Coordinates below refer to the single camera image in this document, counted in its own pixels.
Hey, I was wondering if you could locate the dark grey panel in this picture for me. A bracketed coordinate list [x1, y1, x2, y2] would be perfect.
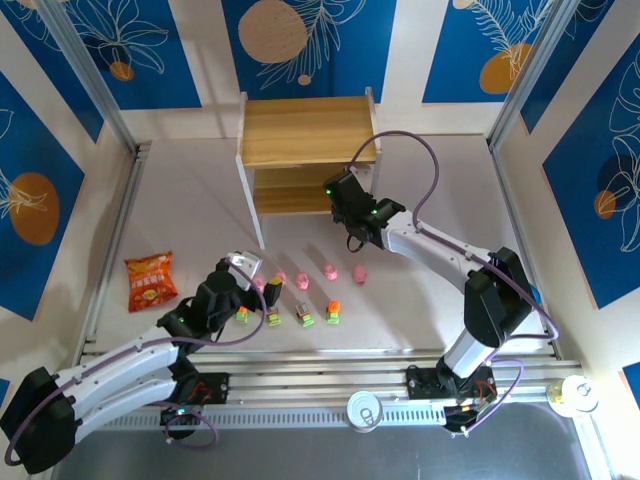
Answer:
[49, 427, 614, 480]

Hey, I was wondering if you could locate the wooden shelf with white legs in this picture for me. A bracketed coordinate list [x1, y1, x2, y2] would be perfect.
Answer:
[234, 85, 385, 250]

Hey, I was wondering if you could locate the silver tin can pull tab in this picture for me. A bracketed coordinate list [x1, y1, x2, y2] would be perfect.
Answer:
[346, 390, 385, 432]

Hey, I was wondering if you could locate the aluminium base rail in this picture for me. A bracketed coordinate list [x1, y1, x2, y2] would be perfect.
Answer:
[74, 347, 589, 434]

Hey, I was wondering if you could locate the aluminium side rail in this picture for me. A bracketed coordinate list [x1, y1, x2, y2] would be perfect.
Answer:
[487, 139, 564, 356]
[74, 142, 154, 351]

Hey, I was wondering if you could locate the aluminium frame post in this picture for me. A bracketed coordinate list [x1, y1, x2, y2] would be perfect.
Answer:
[487, 0, 576, 151]
[37, 0, 144, 154]

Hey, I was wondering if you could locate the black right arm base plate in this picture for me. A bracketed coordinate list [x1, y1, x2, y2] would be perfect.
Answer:
[405, 365, 499, 436]

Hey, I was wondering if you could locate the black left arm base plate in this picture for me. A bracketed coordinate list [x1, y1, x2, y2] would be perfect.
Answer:
[158, 370, 231, 441]

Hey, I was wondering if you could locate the orange snack bag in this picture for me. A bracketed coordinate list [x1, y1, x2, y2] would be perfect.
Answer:
[123, 250, 180, 314]

